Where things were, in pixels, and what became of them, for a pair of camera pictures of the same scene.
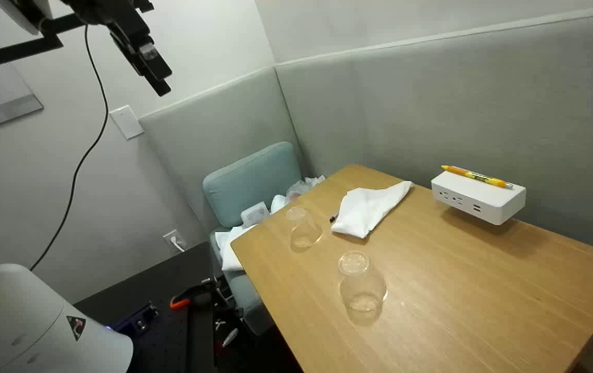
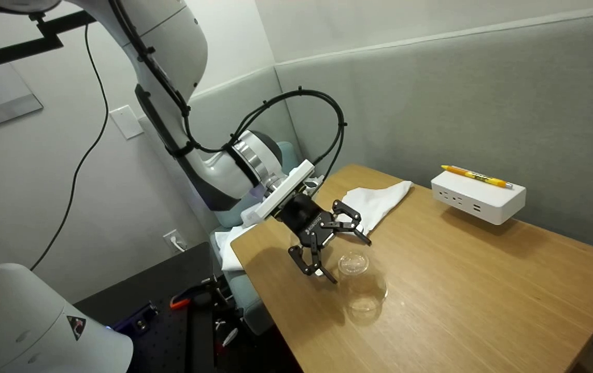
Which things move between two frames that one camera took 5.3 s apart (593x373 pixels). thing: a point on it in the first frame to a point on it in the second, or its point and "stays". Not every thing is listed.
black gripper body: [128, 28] to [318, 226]
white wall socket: [175, 237] stays
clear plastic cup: [360, 289] stays
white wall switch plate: [126, 120] stays
